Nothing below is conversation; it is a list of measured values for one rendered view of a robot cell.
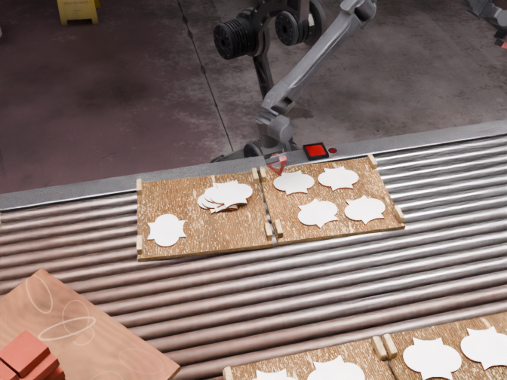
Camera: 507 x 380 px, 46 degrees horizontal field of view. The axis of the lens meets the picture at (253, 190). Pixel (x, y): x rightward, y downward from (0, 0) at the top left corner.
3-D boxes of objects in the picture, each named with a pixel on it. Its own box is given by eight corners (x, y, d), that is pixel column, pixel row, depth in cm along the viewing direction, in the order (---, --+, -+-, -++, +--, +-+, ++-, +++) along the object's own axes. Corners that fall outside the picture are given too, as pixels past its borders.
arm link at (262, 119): (262, 106, 187) (250, 117, 185) (278, 114, 182) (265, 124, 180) (268, 124, 191) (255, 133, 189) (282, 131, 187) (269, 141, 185)
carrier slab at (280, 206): (257, 173, 209) (257, 170, 208) (370, 160, 215) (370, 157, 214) (278, 245, 184) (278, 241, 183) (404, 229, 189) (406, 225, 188)
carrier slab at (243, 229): (137, 185, 204) (136, 182, 203) (256, 174, 209) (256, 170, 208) (137, 262, 179) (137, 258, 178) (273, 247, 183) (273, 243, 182)
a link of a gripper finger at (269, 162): (287, 161, 198) (281, 140, 192) (291, 176, 193) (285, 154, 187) (267, 167, 199) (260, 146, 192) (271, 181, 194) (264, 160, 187)
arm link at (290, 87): (367, 6, 185) (352, -14, 176) (379, 13, 181) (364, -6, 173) (275, 111, 192) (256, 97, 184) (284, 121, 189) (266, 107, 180)
